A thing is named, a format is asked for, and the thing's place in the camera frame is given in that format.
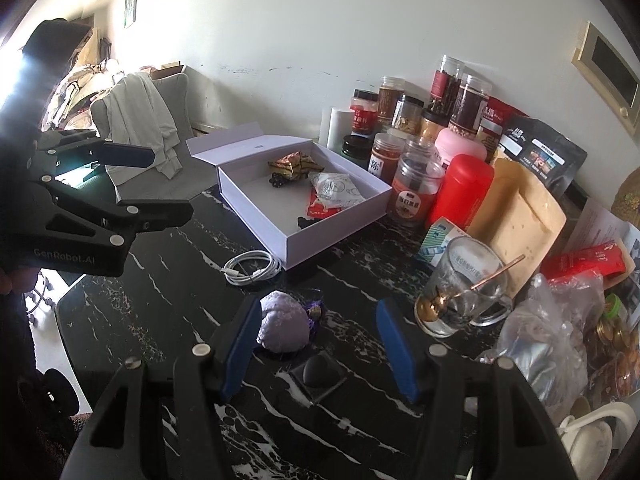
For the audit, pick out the purple drawstring pouch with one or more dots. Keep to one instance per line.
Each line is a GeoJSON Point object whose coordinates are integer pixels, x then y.
{"type": "Point", "coordinates": [285, 324]}

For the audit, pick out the pink lidded container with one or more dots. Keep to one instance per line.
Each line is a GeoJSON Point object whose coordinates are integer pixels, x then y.
{"type": "Point", "coordinates": [450, 144]}

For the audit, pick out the tall dark label jar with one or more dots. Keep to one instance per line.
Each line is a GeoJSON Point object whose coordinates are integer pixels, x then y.
{"type": "Point", "coordinates": [469, 106]}

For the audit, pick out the dried berries jar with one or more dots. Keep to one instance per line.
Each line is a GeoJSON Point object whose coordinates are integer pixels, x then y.
{"type": "Point", "coordinates": [414, 188]}

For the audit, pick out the kraft paper pouch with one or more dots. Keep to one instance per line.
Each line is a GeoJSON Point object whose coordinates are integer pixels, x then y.
{"type": "Point", "coordinates": [518, 217]}

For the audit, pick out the black round lid jar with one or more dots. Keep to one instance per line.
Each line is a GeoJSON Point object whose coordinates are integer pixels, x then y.
{"type": "Point", "coordinates": [356, 148]}

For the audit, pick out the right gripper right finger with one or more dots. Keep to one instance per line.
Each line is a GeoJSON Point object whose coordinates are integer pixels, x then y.
{"type": "Point", "coordinates": [514, 436]}

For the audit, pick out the red label black lid jar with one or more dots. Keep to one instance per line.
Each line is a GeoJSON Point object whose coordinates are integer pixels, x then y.
{"type": "Point", "coordinates": [364, 105]}

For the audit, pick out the chili powder jar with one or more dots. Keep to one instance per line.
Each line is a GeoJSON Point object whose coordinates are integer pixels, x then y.
{"type": "Point", "coordinates": [384, 157]}

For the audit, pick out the brown label clear jar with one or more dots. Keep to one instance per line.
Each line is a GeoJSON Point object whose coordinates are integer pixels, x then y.
{"type": "Point", "coordinates": [390, 92]}

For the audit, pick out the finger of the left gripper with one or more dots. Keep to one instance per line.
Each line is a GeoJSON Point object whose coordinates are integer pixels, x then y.
{"type": "Point", "coordinates": [61, 151]}
{"type": "Point", "coordinates": [76, 221]}

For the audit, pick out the grey armchair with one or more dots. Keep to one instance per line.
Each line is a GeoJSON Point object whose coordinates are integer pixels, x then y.
{"type": "Point", "coordinates": [194, 177]}

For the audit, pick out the red bag behind jars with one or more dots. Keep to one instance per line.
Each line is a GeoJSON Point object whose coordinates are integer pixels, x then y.
{"type": "Point", "coordinates": [492, 122]}

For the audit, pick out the clear plastic bag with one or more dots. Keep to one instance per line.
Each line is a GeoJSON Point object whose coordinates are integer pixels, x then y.
{"type": "Point", "coordinates": [544, 336]}

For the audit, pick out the brown patterned wrapper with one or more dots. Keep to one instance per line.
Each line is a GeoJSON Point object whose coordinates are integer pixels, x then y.
{"type": "Point", "coordinates": [294, 166]}

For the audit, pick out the white foil sachet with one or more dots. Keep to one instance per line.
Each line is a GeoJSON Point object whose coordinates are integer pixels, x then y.
{"type": "Point", "coordinates": [336, 190]}

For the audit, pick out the red paper packet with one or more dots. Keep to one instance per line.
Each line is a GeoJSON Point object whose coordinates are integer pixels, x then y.
{"type": "Point", "coordinates": [610, 259]}

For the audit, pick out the blue white medicine box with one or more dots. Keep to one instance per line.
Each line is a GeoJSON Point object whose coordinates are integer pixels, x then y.
{"type": "Point", "coordinates": [436, 241]}

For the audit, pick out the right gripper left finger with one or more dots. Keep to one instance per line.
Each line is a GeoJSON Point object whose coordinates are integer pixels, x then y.
{"type": "Point", "coordinates": [124, 437]}

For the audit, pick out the red snack packet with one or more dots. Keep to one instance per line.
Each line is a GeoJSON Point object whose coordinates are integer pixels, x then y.
{"type": "Point", "coordinates": [317, 210]}

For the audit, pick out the white open gift box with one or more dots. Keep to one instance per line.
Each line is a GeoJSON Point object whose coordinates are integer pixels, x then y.
{"type": "Point", "coordinates": [241, 154]}

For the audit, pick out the copper spoon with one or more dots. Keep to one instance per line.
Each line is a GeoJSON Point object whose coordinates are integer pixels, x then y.
{"type": "Point", "coordinates": [429, 309]}

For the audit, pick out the clear empty plastic jar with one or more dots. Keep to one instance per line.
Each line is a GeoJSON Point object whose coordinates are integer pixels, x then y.
{"type": "Point", "coordinates": [425, 149]}

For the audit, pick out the red plastic canister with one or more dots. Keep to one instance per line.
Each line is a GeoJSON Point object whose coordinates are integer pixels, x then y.
{"type": "Point", "coordinates": [464, 188]}

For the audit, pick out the black lid nut jar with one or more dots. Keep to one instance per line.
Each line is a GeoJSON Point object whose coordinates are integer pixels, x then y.
{"type": "Point", "coordinates": [407, 114]}

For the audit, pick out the white cloth on chair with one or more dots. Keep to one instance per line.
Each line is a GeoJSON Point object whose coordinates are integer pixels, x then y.
{"type": "Point", "coordinates": [136, 114]}

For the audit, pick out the tall red label jar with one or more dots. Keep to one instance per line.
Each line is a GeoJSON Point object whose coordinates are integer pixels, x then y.
{"type": "Point", "coordinates": [445, 86]}

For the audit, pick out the black printed food pouch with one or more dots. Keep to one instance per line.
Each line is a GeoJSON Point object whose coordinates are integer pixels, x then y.
{"type": "Point", "coordinates": [550, 156]}

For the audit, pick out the black polka dot scrunchie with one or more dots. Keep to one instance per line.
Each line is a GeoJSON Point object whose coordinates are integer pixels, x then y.
{"type": "Point", "coordinates": [303, 222]}

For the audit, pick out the glass mug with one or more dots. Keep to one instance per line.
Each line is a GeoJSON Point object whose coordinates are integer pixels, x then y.
{"type": "Point", "coordinates": [465, 262]}

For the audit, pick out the tan paste black lid jar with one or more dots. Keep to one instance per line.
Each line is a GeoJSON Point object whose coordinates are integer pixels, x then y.
{"type": "Point", "coordinates": [431, 125]}

